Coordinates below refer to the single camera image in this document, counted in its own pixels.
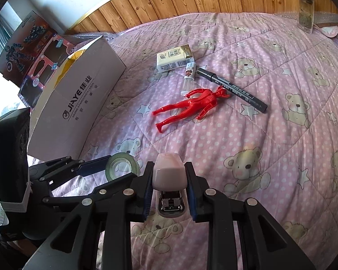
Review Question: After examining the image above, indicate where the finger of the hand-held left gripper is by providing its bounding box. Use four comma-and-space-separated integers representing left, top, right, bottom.
42, 173, 137, 214
28, 155, 113, 185

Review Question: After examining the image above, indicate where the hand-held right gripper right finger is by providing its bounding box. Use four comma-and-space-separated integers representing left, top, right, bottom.
185, 162, 316, 270

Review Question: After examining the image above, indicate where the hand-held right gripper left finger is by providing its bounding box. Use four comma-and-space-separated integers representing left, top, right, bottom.
23, 162, 154, 270

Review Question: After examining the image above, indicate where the pink stapler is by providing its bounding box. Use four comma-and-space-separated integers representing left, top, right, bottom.
153, 153, 185, 217

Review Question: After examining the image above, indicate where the green tape roll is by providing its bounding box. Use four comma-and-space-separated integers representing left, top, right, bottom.
105, 152, 139, 181

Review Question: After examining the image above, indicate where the white cardboard box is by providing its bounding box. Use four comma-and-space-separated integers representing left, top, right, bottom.
27, 38, 127, 161

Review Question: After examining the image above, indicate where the small clear glue bottle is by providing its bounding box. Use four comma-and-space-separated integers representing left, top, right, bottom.
181, 63, 197, 96

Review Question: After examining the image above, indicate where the yellow white tissue pack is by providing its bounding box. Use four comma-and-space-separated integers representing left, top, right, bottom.
156, 44, 195, 72

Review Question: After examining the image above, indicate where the red plastic toy figure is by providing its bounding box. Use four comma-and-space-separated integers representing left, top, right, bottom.
153, 87, 231, 133

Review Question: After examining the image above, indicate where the pink bear print blanket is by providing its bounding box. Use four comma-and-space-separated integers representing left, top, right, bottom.
25, 13, 338, 270

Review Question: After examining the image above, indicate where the dark robot toy box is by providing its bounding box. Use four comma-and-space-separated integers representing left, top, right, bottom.
0, 11, 58, 88

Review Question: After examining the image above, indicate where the black marker pen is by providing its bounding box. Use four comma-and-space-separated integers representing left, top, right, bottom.
197, 67, 268, 112

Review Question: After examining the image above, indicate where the pink round pad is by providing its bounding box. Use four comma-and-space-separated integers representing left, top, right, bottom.
321, 26, 338, 38

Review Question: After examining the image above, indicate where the glass jar with metal lid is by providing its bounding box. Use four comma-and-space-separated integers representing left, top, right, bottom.
297, 0, 314, 34

